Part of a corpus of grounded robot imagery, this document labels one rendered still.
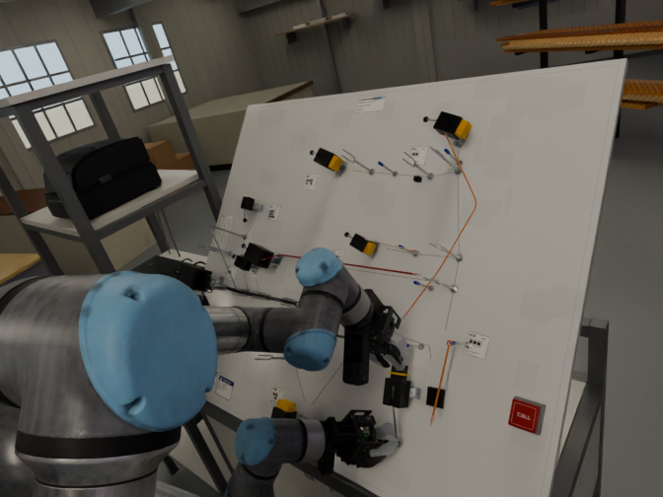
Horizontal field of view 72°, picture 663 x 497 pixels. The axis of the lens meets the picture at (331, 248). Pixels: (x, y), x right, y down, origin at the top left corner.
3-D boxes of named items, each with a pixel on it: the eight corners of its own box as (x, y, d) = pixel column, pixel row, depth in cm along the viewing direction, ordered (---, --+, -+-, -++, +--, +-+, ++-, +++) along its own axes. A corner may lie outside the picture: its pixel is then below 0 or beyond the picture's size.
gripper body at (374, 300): (404, 321, 93) (379, 288, 85) (391, 359, 88) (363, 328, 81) (372, 318, 97) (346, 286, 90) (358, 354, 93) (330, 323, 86)
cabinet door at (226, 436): (342, 543, 141) (311, 461, 124) (232, 469, 176) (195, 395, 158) (346, 537, 143) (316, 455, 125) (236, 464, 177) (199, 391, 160)
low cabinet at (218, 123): (227, 142, 982) (212, 100, 941) (324, 128, 869) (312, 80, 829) (166, 176, 834) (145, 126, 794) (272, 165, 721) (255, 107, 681)
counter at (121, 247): (44, 242, 644) (14, 190, 608) (161, 242, 534) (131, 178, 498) (-9, 271, 585) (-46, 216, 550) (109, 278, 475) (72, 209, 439)
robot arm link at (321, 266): (284, 286, 75) (298, 246, 80) (318, 320, 81) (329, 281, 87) (325, 280, 71) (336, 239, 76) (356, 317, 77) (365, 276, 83)
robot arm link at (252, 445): (228, 442, 83) (244, 406, 80) (281, 442, 89) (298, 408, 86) (237, 479, 77) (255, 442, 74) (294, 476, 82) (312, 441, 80)
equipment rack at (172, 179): (242, 532, 195) (6, 97, 113) (166, 472, 233) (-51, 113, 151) (315, 443, 227) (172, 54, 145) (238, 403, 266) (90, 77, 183)
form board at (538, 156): (179, 383, 157) (174, 383, 156) (251, 107, 167) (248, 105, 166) (536, 579, 83) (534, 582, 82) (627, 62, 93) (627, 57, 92)
